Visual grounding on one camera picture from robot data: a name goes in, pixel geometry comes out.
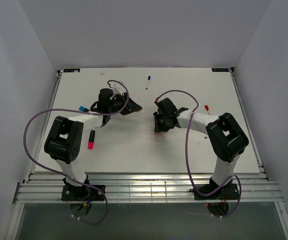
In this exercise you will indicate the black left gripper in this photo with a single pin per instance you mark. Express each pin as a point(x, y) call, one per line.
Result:
point(132, 107)

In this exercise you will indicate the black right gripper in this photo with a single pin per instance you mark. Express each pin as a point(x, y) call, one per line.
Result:
point(159, 127)

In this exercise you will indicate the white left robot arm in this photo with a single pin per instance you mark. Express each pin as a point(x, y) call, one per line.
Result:
point(64, 139)

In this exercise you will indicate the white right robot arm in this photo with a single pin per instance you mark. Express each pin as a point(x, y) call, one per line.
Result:
point(227, 139)

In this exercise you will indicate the blue cap thin pen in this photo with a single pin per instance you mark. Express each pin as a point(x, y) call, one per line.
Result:
point(148, 82)

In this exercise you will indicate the red cap thin pen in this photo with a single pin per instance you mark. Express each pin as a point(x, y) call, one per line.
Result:
point(207, 109)

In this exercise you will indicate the blue black highlighter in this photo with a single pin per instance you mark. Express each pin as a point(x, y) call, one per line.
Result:
point(82, 108)

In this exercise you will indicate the pink black highlighter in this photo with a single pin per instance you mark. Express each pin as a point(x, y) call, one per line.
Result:
point(91, 139)

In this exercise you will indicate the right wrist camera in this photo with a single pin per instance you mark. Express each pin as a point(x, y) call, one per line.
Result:
point(157, 100)

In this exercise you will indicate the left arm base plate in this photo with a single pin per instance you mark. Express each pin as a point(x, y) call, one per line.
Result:
point(82, 193)

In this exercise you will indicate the aluminium table frame rail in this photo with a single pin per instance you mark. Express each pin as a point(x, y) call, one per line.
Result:
point(142, 188)

